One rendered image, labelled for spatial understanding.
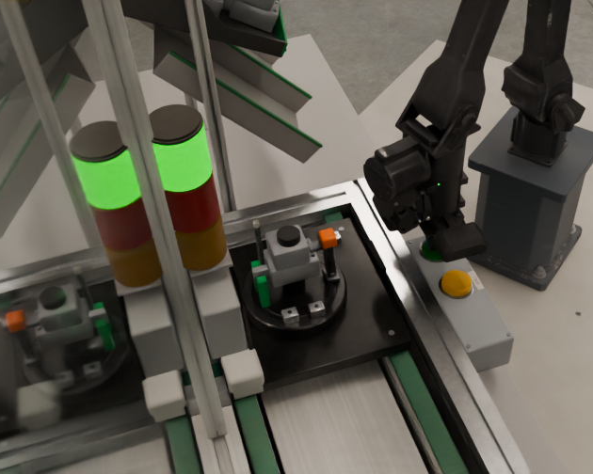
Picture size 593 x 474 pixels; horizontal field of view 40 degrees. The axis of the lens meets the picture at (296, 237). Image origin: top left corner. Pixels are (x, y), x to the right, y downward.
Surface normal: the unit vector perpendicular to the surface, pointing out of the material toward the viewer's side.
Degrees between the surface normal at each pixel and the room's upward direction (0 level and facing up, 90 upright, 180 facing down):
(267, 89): 90
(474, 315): 0
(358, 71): 0
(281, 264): 90
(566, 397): 0
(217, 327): 90
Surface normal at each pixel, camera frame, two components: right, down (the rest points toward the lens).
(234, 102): 0.11, 0.71
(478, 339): -0.07, -0.69
